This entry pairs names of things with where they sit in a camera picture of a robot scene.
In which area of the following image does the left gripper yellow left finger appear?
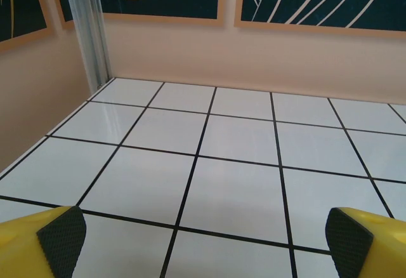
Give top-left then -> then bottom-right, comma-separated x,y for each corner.
0,205 -> 88,278

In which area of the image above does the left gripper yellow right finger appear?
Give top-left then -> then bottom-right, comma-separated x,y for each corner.
325,207 -> 406,278

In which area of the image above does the aluminium corner post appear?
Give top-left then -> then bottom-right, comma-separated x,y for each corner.
62,0 -> 111,90

